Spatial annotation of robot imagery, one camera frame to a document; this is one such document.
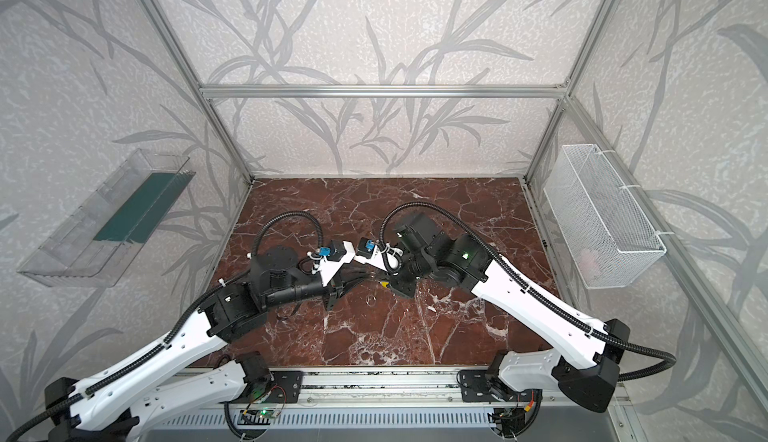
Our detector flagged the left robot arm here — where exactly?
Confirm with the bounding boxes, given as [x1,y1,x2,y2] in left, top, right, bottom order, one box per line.
[45,241,381,441]

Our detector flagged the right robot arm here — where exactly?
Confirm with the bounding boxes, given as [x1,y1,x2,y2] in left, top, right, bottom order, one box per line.
[392,212,629,413]

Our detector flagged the small circuit board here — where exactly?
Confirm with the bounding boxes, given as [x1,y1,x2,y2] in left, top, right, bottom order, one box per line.
[239,408,282,426]

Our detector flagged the green felt pad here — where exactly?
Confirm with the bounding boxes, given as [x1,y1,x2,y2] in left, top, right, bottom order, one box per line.
[93,172,195,244]

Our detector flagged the pink object in basket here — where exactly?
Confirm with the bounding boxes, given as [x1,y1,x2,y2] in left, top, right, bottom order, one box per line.
[576,248,601,273]

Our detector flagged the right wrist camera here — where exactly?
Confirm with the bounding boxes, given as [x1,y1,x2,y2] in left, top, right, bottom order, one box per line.
[354,238,403,274]

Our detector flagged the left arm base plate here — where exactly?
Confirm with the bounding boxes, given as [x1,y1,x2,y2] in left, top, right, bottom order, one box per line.
[249,370,304,405]

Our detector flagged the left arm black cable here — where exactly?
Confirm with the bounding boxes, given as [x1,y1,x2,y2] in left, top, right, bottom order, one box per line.
[4,210,325,442]

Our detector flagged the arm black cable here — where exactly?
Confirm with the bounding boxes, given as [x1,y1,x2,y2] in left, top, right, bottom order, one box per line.
[379,201,677,382]
[4,210,325,442]

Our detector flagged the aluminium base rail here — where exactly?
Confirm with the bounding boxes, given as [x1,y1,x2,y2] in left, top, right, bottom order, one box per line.
[125,365,625,410]

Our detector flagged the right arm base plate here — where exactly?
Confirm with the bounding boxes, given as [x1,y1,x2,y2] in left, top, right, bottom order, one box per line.
[456,369,499,403]

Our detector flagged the white wire mesh basket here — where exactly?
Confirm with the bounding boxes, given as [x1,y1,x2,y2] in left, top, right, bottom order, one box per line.
[544,144,667,290]

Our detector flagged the clear plastic wall bin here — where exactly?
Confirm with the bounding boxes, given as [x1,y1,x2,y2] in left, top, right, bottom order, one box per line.
[18,149,196,288]

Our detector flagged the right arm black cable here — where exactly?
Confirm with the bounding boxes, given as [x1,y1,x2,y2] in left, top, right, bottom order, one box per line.
[379,201,677,382]

